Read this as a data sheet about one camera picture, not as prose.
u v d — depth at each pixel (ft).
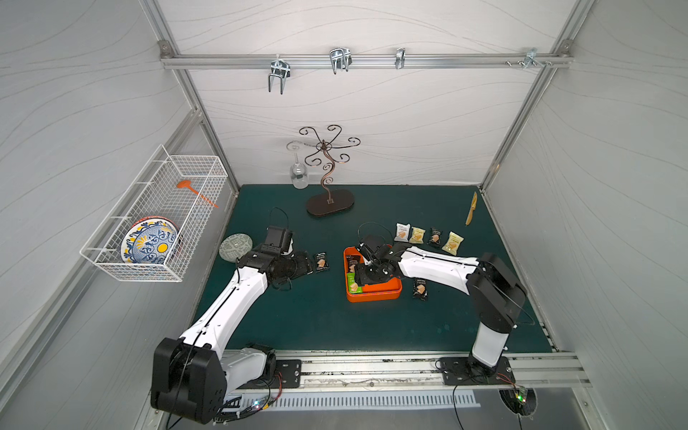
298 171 3.09
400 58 2.57
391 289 2.82
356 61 2.56
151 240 2.04
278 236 2.09
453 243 3.32
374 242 2.33
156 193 2.31
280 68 2.57
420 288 2.90
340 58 2.51
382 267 2.14
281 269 1.95
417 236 3.39
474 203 3.77
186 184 2.57
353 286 2.81
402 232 3.42
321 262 3.13
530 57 2.51
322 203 3.67
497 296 1.56
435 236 3.34
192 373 1.25
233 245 3.23
